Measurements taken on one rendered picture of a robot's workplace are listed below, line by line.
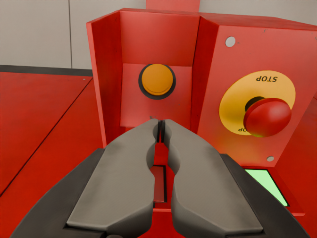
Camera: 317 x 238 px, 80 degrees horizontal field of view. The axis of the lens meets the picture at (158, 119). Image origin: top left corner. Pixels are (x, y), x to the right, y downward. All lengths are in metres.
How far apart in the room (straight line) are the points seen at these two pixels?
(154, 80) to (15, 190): 0.36
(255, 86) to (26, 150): 0.51
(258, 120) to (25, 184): 0.44
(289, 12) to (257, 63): 0.92
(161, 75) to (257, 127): 0.12
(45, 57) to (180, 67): 0.93
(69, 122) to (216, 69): 0.52
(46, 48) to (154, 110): 0.91
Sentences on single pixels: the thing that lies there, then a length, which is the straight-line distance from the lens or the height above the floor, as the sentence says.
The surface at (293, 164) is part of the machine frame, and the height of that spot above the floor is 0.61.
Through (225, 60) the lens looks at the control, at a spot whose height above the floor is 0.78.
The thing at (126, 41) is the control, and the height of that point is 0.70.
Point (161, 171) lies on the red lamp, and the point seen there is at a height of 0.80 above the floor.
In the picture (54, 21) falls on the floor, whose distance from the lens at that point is 1.06.
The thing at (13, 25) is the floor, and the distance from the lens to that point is 1.15.
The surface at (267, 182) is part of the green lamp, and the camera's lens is 0.25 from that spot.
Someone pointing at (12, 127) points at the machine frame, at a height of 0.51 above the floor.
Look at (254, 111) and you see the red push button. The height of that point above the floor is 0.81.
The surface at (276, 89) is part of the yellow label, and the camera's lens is 0.21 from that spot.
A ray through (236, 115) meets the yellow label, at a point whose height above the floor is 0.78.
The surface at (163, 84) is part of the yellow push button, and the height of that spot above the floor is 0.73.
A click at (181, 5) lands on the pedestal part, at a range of 0.83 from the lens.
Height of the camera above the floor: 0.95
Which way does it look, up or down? 57 degrees down
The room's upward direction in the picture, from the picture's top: 180 degrees counter-clockwise
